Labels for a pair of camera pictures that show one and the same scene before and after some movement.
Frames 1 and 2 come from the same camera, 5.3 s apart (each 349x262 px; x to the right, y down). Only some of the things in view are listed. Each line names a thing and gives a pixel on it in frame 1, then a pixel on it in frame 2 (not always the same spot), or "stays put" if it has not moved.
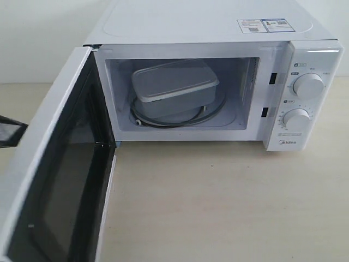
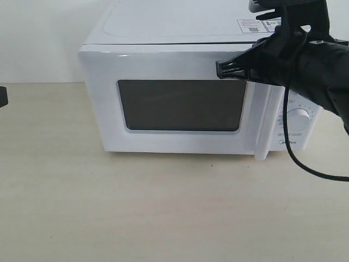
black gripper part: x=11 y=132 → x=4 y=100
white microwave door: x=55 y=182 → x=167 y=98
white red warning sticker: x=252 y=26 stays put
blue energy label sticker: x=277 y=25 stays put
